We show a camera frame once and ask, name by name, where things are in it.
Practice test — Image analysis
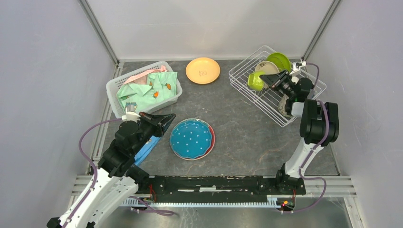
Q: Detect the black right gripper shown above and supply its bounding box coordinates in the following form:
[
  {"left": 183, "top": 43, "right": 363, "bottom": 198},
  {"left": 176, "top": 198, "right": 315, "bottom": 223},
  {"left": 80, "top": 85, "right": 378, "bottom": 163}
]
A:
[{"left": 260, "top": 69, "right": 296, "bottom": 99}]

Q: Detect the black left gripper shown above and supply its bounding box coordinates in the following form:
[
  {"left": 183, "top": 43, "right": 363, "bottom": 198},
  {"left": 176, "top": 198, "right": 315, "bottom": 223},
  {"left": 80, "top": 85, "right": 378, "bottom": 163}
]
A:
[{"left": 131, "top": 111, "right": 176, "bottom": 154}]

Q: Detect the cream floral plate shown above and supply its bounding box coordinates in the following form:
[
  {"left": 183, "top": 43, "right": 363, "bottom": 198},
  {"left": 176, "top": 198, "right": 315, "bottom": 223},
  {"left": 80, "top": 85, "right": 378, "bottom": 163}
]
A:
[{"left": 254, "top": 61, "right": 279, "bottom": 75}]

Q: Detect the lime green plate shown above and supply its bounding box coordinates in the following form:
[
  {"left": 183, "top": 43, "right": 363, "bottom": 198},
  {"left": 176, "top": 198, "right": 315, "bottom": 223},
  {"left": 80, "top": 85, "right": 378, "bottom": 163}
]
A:
[{"left": 266, "top": 52, "right": 291, "bottom": 73}]

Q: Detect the green interior mug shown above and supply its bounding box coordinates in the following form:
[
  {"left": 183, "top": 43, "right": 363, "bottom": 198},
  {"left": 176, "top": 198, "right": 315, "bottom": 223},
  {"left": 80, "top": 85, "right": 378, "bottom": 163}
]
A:
[{"left": 278, "top": 94, "right": 293, "bottom": 118}]

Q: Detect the white round bowl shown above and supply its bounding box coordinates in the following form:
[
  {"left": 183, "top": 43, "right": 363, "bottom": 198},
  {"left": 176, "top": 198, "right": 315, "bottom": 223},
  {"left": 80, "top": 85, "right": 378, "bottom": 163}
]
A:
[{"left": 291, "top": 76, "right": 299, "bottom": 84}]

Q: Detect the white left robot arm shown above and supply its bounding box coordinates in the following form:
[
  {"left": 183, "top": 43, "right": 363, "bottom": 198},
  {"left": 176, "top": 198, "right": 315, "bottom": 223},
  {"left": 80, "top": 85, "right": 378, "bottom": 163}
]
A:
[{"left": 46, "top": 112, "right": 176, "bottom": 228}]

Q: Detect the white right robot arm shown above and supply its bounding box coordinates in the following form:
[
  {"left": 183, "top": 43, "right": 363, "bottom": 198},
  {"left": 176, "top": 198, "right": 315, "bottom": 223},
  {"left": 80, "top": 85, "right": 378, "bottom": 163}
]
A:
[{"left": 258, "top": 70, "right": 339, "bottom": 194}]

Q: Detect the blue dotted plate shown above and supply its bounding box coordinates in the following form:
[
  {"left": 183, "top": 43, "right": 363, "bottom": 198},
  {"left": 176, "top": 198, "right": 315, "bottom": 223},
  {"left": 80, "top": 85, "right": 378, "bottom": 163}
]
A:
[{"left": 170, "top": 120, "right": 213, "bottom": 159}]

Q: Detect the green printed cloth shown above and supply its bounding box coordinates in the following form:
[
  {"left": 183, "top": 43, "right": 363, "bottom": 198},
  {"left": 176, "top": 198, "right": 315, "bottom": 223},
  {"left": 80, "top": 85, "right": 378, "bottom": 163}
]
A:
[{"left": 116, "top": 71, "right": 177, "bottom": 111}]

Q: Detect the blue printed cloth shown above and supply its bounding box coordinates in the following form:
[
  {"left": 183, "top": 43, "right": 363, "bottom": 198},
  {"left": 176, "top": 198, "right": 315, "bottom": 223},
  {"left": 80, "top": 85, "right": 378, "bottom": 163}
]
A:
[{"left": 134, "top": 136, "right": 161, "bottom": 166}]

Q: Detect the pink cloth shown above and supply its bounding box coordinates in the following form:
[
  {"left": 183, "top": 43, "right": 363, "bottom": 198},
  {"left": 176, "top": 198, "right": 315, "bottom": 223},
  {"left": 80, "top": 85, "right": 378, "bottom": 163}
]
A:
[{"left": 123, "top": 66, "right": 167, "bottom": 85}]

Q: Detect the teal rimmed red plate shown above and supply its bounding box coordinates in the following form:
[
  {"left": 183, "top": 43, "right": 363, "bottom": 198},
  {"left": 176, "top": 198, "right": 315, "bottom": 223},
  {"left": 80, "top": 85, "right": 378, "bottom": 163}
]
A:
[{"left": 169, "top": 118, "right": 216, "bottom": 161}]

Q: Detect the orange plate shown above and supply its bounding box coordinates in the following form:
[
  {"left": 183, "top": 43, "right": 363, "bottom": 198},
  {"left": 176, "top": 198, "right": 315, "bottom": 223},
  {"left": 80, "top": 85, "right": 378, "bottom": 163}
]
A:
[{"left": 185, "top": 57, "right": 221, "bottom": 85}]

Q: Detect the white wire dish rack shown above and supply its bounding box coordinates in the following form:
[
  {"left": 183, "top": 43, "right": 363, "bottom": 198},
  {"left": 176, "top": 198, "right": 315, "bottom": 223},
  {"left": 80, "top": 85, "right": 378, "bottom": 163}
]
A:
[{"left": 228, "top": 45, "right": 327, "bottom": 128}]

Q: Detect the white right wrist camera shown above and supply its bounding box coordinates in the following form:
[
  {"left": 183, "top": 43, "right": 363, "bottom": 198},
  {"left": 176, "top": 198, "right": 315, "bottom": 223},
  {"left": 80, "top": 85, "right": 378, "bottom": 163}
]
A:
[{"left": 290, "top": 61, "right": 307, "bottom": 76}]

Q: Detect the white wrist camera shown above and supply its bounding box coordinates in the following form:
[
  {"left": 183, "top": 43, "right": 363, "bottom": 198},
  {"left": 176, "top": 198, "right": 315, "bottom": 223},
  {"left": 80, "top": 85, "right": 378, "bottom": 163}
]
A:
[
  {"left": 290, "top": 61, "right": 307, "bottom": 76},
  {"left": 122, "top": 103, "right": 140, "bottom": 122}
]

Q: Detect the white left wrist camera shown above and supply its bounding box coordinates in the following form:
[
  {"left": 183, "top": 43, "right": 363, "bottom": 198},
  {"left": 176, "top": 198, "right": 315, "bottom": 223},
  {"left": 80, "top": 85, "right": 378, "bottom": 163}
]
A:
[{"left": 122, "top": 103, "right": 140, "bottom": 122}]

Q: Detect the aluminium corner post right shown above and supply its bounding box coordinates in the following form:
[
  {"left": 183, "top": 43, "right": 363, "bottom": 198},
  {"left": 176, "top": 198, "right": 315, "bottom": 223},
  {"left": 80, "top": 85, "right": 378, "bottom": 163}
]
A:
[{"left": 301, "top": 0, "right": 342, "bottom": 60}]

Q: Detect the aluminium corner post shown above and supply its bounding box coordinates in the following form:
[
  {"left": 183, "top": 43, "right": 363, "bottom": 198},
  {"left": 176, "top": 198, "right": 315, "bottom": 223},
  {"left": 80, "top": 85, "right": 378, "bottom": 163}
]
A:
[
  {"left": 301, "top": 0, "right": 342, "bottom": 60},
  {"left": 78, "top": 0, "right": 120, "bottom": 65}
]

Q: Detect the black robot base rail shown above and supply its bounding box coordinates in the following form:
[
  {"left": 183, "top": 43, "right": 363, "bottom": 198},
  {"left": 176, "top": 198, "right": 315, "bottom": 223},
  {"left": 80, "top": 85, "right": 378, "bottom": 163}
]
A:
[{"left": 130, "top": 167, "right": 307, "bottom": 204}]

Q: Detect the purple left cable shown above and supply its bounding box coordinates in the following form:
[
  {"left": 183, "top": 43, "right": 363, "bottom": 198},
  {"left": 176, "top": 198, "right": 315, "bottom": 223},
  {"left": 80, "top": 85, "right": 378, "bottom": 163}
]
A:
[{"left": 61, "top": 118, "right": 124, "bottom": 228}]

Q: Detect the aluminium corner post left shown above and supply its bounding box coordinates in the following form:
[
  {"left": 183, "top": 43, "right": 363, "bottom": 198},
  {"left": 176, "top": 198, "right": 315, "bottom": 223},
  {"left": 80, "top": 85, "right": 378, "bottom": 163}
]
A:
[{"left": 78, "top": 0, "right": 120, "bottom": 65}]

